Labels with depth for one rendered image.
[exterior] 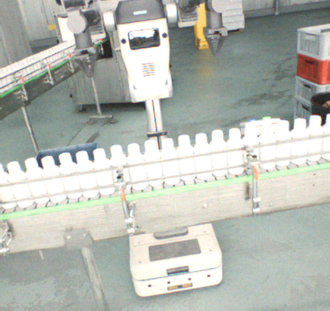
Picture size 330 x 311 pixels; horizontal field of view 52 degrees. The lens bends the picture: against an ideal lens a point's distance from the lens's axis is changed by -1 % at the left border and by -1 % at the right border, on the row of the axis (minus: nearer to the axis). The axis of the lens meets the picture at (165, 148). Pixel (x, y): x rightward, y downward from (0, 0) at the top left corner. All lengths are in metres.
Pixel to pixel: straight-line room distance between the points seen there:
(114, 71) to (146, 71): 3.27
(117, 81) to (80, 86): 0.58
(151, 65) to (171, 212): 0.74
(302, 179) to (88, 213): 0.79
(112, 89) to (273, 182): 3.96
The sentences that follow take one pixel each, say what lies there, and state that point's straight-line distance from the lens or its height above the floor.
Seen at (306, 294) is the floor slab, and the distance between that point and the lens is 2.22.
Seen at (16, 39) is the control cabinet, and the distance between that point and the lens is 7.99.
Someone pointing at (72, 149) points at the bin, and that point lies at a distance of 1.84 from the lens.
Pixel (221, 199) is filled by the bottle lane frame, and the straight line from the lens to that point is 1.28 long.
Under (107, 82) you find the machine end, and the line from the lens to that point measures 5.03.
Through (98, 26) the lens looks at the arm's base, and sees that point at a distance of 1.71.
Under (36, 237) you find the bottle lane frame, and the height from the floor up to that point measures 0.88.
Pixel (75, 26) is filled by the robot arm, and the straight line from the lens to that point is 1.14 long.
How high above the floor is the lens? 1.67
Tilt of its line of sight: 26 degrees down
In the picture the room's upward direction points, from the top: 7 degrees counter-clockwise
